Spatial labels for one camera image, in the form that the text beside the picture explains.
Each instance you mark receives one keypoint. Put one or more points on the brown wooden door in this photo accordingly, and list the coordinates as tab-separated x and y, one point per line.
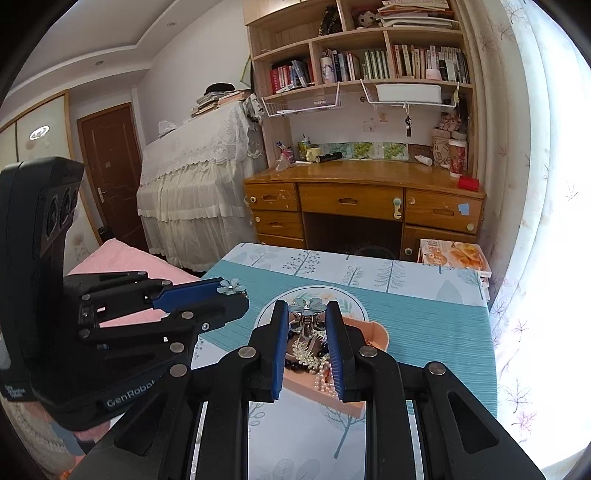
113	170

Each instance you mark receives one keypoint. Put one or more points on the white tube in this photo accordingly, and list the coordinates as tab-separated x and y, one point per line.
423	160

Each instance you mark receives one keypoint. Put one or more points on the yellow cup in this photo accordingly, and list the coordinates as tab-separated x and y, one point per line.
314	154

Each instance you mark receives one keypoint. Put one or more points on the black hat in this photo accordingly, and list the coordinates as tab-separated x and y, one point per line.
220	87

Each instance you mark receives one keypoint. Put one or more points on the pink blanket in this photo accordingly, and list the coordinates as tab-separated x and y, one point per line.
124	258

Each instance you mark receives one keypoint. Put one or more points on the silver rhinestone leaf brooch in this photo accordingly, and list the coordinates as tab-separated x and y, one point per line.
304	351

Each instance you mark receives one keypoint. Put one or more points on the stack of papers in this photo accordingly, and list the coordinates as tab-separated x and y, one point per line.
415	14

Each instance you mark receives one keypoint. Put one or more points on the blue flower hair clip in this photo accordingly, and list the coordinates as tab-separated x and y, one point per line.
229	286
307	307

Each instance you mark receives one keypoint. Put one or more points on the hanging keys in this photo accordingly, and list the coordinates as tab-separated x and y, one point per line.
408	127

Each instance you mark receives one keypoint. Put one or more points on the sliding wardrobe door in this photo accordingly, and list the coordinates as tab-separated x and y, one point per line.
27	154

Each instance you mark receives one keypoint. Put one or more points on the black flashlight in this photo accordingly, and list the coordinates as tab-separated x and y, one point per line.
328	157

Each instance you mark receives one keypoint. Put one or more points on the stack of books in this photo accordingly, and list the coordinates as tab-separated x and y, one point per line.
217	102

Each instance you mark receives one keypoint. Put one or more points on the tree print tablecloth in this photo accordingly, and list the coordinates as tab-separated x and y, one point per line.
415	300

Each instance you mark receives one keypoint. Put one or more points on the leaf print curtain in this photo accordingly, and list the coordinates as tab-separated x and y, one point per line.
545	184

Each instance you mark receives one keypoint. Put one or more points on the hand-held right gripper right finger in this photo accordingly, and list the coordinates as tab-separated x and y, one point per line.
339	360

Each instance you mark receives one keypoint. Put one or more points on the green picture strip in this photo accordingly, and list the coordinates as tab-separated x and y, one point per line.
378	150

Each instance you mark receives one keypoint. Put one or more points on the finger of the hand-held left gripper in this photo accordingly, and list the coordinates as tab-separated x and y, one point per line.
207	316
189	293

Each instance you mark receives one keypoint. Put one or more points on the red patterned jar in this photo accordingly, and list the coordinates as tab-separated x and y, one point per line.
458	159

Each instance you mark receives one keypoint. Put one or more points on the pink jewelry box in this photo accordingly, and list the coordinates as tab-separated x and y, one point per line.
376	339

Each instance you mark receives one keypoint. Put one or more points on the small red box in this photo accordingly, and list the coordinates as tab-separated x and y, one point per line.
468	182

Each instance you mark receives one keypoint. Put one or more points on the wooden desk with drawers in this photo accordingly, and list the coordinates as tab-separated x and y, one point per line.
351	175

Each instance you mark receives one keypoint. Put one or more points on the snack box on table edge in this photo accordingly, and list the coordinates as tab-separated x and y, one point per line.
457	256

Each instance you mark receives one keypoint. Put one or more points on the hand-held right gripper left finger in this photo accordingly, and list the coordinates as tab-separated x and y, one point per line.
277	355

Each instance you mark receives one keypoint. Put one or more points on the wooden bookshelf hutch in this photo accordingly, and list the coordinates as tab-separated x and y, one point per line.
369	34

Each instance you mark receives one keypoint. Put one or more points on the row of shelf books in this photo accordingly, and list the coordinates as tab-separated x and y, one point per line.
378	64

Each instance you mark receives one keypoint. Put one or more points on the lace covered piano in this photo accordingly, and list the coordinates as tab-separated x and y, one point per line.
194	184

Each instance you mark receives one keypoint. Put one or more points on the white plastic container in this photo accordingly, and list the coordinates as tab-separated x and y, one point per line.
408	93

